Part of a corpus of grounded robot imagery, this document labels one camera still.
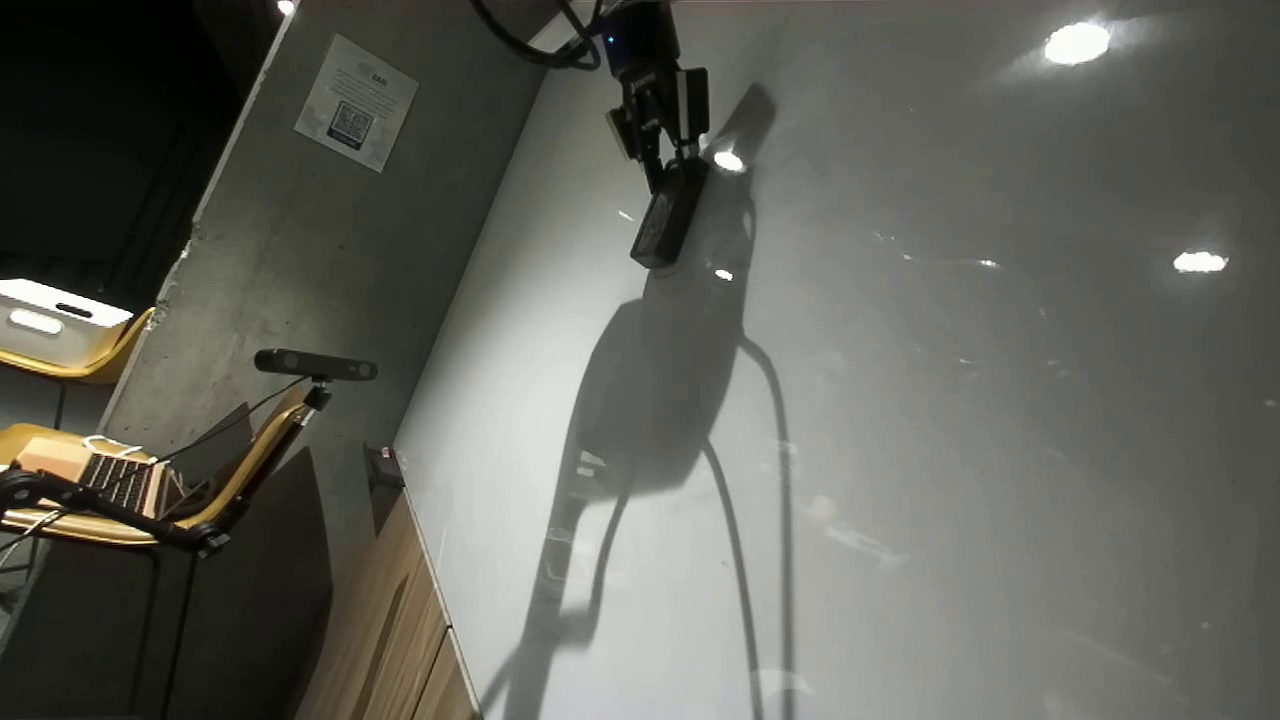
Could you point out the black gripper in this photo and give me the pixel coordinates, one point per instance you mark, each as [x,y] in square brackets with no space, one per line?
[642,43]

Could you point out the black whiteboard duster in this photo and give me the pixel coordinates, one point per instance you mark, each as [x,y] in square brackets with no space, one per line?
[664,222]

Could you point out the white board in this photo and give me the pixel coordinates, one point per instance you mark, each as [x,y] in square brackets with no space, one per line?
[1002,467]

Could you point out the paper sheet with QR code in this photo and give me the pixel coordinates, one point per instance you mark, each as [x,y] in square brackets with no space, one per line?
[354,101]

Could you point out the table power socket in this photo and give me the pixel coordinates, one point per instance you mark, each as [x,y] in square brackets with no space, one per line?
[382,467]

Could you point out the white box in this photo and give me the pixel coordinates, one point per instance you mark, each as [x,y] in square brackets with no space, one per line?
[52,310]

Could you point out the open laptop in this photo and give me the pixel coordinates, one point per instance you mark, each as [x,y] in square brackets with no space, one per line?
[125,482]

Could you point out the yellow chair with laptop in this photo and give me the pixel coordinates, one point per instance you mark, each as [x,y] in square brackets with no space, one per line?
[93,529]

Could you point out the black bar camera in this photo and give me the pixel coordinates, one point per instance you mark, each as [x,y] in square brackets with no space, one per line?
[315,367]

